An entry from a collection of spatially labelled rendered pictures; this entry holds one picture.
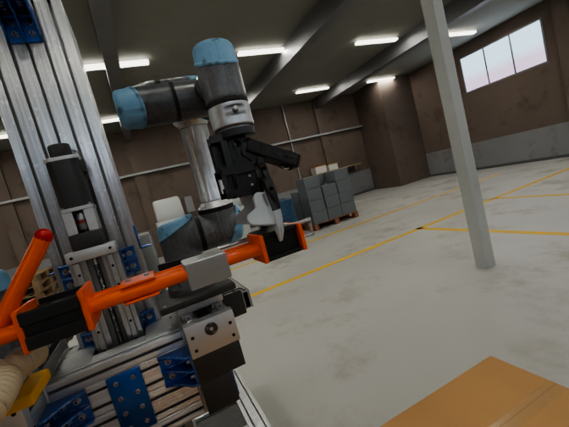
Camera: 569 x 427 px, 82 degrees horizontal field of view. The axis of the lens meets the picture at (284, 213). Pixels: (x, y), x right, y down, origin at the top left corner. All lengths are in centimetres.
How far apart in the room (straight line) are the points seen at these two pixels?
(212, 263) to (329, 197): 719
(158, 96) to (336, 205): 726
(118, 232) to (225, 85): 75
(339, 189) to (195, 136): 692
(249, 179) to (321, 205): 702
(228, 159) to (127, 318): 72
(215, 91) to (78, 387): 85
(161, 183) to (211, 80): 1038
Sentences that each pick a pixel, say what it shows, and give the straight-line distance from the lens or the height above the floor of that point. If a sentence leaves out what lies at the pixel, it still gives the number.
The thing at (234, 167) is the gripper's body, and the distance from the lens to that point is 56.
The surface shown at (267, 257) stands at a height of 118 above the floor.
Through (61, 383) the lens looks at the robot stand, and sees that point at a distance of 111.
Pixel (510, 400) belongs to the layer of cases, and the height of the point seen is 54.
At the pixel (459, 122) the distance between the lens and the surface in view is 346.
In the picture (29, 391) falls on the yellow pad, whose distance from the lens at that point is 70.
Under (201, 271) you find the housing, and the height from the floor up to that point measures 119.
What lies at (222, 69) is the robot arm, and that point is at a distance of 60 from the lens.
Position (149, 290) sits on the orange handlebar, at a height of 119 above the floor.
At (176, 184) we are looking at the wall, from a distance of 1098.
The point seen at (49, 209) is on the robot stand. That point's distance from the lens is 124.
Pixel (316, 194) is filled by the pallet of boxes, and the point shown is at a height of 81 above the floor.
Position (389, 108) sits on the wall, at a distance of 1307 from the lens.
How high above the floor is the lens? 130
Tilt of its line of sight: 6 degrees down
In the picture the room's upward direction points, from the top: 15 degrees counter-clockwise
